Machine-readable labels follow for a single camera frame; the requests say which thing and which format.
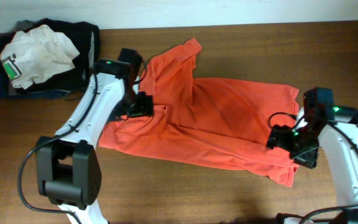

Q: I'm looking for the red orange t-shirt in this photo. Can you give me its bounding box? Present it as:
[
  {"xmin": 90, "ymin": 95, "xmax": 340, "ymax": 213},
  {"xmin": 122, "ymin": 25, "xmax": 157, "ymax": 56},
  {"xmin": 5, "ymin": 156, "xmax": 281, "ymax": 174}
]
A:
[{"xmin": 99, "ymin": 39, "xmax": 299, "ymax": 187}]

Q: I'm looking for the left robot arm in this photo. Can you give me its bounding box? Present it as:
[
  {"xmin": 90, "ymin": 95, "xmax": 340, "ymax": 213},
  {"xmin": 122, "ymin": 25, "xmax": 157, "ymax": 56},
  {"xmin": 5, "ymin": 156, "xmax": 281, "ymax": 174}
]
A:
[{"xmin": 35, "ymin": 49, "xmax": 154, "ymax": 223}]

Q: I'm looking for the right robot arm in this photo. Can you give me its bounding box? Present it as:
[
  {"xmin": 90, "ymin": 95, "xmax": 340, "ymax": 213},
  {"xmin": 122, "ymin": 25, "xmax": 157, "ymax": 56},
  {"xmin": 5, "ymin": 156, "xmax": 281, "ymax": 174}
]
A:
[{"xmin": 266, "ymin": 87, "xmax": 358, "ymax": 224}]

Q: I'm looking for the black folded garment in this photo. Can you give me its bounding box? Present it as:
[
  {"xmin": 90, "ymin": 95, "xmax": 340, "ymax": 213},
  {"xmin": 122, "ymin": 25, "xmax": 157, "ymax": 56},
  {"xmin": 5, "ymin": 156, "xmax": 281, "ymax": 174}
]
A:
[{"xmin": 0, "ymin": 19, "xmax": 100, "ymax": 94}]

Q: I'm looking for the white t-shirt with green print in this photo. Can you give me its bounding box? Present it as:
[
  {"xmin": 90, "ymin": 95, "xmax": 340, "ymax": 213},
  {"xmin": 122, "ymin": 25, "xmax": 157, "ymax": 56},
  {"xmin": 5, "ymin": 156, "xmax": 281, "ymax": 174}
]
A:
[{"xmin": 0, "ymin": 25, "xmax": 80, "ymax": 90}]

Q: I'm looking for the grey folded garment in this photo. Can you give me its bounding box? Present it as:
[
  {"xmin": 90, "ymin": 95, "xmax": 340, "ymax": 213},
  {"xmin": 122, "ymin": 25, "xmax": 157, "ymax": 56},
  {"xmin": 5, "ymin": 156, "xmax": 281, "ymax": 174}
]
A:
[{"xmin": 11, "ymin": 20, "xmax": 36, "ymax": 32}]

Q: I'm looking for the dark navy folded garment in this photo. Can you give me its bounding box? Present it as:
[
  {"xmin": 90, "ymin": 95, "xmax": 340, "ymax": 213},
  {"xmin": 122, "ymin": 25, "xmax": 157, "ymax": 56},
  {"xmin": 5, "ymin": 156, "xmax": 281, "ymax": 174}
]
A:
[{"xmin": 0, "ymin": 62, "xmax": 68, "ymax": 100}]

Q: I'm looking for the right black cable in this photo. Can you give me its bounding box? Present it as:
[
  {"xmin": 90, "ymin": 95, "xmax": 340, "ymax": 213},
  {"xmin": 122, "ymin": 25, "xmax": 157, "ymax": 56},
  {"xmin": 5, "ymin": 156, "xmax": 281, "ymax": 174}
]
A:
[{"xmin": 268, "ymin": 111, "xmax": 358, "ymax": 224}]

